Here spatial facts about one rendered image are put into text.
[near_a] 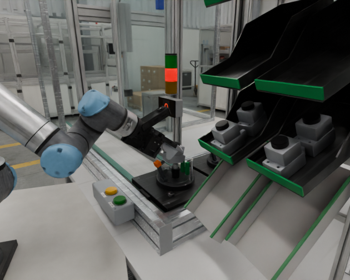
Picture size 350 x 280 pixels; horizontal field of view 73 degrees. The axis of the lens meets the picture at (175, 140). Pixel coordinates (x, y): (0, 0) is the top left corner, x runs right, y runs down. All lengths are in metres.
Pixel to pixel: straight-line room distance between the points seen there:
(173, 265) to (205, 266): 0.09
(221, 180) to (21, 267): 0.60
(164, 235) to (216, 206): 0.18
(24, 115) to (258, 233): 0.57
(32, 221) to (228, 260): 0.67
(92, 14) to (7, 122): 1.30
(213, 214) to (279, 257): 0.18
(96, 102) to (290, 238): 0.54
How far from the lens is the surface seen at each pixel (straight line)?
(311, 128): 0.50
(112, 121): 0.66
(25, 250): 0.91
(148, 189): 0.85
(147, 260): 0.77
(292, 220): 0.59
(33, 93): 6.02
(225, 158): 0.53
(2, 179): 0.85
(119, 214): 0.80
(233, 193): 0.66
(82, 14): 1.77
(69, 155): 0.54
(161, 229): 0.71
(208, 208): 0.68
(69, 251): 0.85
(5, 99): 0.59
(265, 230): 0.60
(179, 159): 0.84
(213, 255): 0.78
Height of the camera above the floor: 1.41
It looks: 20 degrees down
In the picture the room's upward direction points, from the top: straight up
